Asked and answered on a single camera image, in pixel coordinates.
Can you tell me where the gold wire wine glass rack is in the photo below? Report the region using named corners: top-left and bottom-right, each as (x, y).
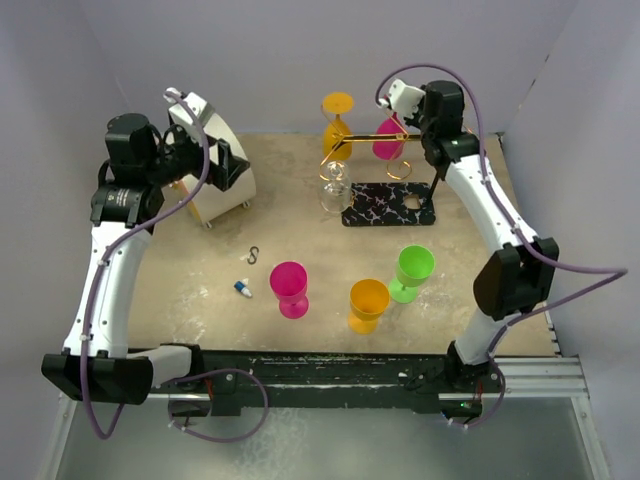
top-left (319, 115), bottom-right (441, 227)

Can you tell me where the clear glass wine glass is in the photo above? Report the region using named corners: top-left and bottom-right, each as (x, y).
top-left (320, 161), bottom-right (352, 214)

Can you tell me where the orange plastic wine glass front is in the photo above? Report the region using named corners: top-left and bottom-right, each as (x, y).
top-left (348, 279), bottom-right (391, 335)

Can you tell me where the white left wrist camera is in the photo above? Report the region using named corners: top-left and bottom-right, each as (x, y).
top-left (163, 87), bottom-right (215, 141)

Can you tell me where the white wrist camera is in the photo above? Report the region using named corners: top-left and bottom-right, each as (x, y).
top-left (377, 79), bottom-right (425, 118)
top-left (163, 87), bottom-right (215, 141)

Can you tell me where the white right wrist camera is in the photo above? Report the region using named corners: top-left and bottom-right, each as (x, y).
top-left (377, 79), bottom-right (425, 118)

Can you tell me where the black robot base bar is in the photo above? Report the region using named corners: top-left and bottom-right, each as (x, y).
top-left (152, 350), bottom-right (502, 417)

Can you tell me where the green plastic wine glass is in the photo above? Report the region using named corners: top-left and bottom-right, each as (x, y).
top-left (389, 245), bottom-right (436, 304)

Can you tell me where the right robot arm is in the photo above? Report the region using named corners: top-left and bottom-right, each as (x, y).
top-left (407, 80), bottom-right (559, 391)

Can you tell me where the white cylindrical container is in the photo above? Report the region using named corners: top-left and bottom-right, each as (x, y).
top-left (164, 92), bottom-right (256, 227)

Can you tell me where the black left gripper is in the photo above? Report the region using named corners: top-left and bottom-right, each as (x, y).
top-left (145, 125), bottom-right (248, 191)

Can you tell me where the blue capped small tube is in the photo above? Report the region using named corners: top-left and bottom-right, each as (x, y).
top-left (234, 281), bottom-right (253, 298)

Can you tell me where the pink plastic wine glass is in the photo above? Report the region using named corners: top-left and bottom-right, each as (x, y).
top-left (269, 261), bottom-right (309, 319)
top-left (372, 113), bottom-right (406, 161)

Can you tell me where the pink plastic wine glass front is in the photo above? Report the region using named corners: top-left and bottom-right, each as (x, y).
top-left (269, 261), bottom-right (309, 319)

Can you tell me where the orange plastic wine glass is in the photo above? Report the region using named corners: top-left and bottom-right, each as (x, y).
top-left (348, 279), bottom-right (391, 335)
top-left (321, 92), bottom-right (354, 161)

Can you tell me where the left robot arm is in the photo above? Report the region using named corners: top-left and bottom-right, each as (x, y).
top-left (41, 106), bottom-right (255, 405)

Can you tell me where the black carabiner clip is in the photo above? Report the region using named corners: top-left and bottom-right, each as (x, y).
top-left (247, 246), bottom-right (260, 265)

